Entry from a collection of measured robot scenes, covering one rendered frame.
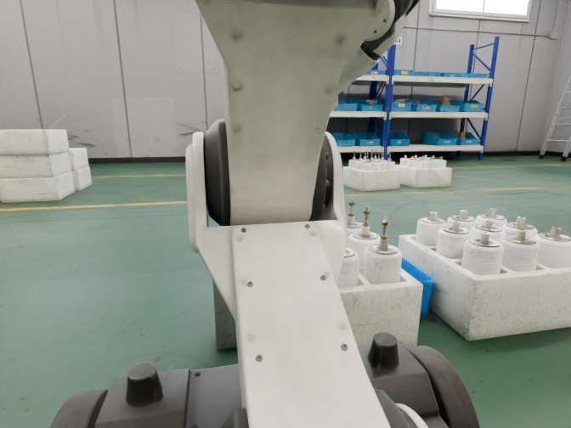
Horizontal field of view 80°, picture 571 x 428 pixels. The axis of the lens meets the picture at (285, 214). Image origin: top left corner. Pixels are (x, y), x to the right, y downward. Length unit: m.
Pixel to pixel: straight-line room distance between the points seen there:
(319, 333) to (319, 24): 0.27
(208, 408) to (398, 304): 0.55
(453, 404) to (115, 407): 0.47
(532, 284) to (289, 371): 0.92
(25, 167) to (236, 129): 2.97
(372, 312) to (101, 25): 5.81
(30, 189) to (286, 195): 2.96
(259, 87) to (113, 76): 5.79
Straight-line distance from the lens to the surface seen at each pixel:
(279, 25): 0.31
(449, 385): 0.62
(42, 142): 3.19
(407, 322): 0.97
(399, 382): 0.58
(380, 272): 0.91
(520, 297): 1.15
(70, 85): 6.25
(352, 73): 0.71
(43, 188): 3.25
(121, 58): 6.10
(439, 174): 3.59
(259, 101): 0.34
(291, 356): 0.32
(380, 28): 0.64
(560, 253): 1.24
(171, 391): 0.55
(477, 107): 6.70
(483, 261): 1.07
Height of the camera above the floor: 0.56
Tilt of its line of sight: 14 degrees down
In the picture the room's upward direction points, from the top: straight up
